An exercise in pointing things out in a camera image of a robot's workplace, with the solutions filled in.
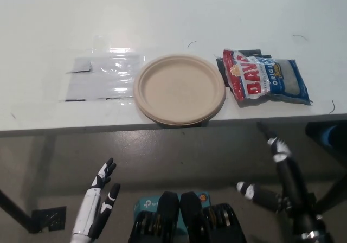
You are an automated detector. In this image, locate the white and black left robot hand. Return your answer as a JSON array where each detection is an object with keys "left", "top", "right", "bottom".
[{"left": 70, "top": 157, "right": 121, "bottom": 241}]

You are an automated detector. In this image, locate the beige paper plate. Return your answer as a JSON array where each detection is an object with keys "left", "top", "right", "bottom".
[{"left": 133, "top": 53, "right": 227, "bottom": 125}]

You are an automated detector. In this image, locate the teal router box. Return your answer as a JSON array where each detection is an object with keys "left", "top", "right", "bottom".
[{"left": 132, "top": 190, "right": 211, "bottom": 237}]

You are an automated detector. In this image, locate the black table leg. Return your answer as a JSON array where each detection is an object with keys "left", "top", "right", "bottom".
[
  {"left": 314, "top": 177, "right": 347, "bottom": 214},
  {"left": 0, "top": 190, "right": 36, "bottom": 234}
]

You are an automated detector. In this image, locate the red blue sunflower seed bag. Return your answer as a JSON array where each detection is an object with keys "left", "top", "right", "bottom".
[{"left": 222, "top": 49, "right": 312, "bottom": 108}]

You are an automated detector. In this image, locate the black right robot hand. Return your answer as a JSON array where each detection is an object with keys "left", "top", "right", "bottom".
[{"left": 236, "top": 121, "right": 323, "bottom": 234}]

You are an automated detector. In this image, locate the black and blue object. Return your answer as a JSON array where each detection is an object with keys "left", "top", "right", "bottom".
[{"left": 305, "top": 121, "right": 347, "bottom": 148}]

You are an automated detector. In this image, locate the black tape marker patch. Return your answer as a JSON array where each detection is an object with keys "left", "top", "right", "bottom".
[{"left": 215, "top": 49, "right": 272, "bottom": 77}]

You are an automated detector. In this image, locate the clear plastic sheet over grey paper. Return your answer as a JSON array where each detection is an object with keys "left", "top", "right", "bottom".
[{"left": 57, "top": 35, "right": 147, "bottom": 103}]

